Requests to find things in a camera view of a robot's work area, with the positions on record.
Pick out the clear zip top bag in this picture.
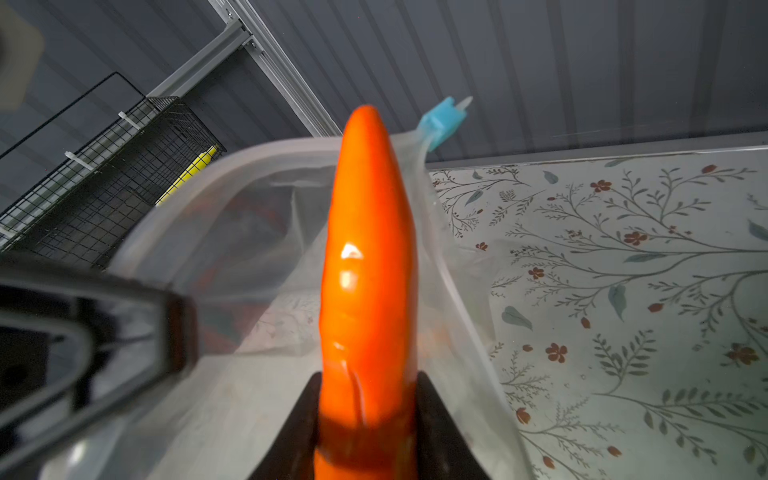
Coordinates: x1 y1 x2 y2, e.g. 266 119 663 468
41 98 533 479

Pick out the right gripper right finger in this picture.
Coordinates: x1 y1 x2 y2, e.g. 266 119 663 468
416 371 490 480

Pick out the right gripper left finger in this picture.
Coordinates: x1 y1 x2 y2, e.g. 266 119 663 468
249 372 322 480

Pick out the toy orange carrot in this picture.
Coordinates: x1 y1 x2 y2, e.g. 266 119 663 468
314 105 418 479

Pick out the black wire cage basket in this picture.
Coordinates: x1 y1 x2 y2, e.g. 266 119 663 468
1 72 226 268

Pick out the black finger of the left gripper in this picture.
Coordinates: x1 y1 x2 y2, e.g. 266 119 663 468
1 254 198 474

